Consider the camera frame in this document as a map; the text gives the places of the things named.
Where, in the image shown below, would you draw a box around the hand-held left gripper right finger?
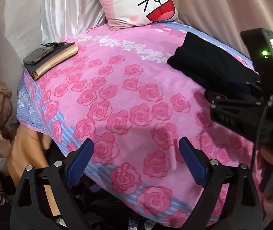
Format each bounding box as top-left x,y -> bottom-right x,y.
179,136 -> 264,230

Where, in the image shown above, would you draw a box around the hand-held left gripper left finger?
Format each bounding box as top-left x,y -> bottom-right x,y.
11,139 -> 94,230

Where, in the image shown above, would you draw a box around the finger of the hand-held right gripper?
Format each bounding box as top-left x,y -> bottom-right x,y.
205,90 -> 271,112
229,80 -> 262,96

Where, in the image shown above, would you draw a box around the black pants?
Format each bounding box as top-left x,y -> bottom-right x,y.
167,32 -> 261,101

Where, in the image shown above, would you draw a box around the tan cloth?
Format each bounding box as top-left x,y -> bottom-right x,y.
8,125 -> 63,217

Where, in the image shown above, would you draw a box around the pink rose bed sheet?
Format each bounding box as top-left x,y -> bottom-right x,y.
17,21 -> 266,226

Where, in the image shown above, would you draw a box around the beige curtain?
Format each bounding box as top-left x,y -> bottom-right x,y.
165,0 -> 273,60

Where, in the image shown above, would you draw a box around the dark book gilt edges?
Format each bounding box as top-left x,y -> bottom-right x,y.
24,43 -> 79,81

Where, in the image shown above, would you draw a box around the dark smartphone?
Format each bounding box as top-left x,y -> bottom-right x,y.
23,45 -> 55,65

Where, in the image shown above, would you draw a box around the black key bunch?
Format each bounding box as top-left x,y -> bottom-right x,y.
45,42 -> 67,49

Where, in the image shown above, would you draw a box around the cartoon face pillow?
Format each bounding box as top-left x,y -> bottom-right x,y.
87,0 -> 179,31

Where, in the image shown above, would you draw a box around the white satin curtain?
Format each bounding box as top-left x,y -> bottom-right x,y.
0,0 -> 106,53

